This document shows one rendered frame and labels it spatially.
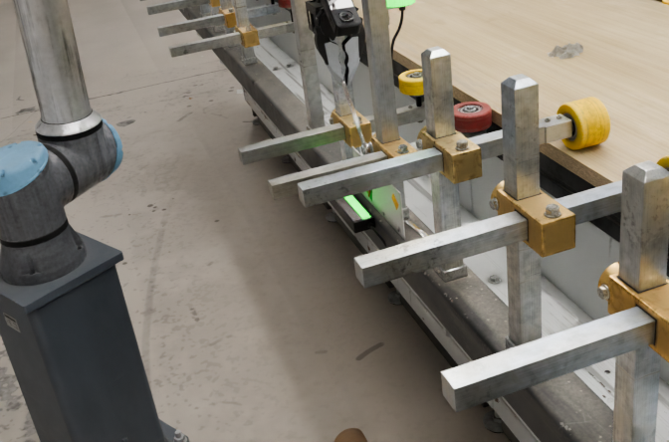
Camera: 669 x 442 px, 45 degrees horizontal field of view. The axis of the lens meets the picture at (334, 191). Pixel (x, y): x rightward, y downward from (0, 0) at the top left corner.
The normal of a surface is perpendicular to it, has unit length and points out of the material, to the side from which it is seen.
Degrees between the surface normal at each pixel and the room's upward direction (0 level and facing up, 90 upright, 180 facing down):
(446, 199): 90
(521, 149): 90
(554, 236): 90
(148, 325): 0
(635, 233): 90
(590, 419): 0
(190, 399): 0
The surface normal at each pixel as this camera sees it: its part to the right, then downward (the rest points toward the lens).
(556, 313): -0.12, -0.89
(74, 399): 0.75, 0.21
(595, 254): -0.94, 0.25
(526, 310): 0.33, 0.38
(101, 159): 0.90, 0.16
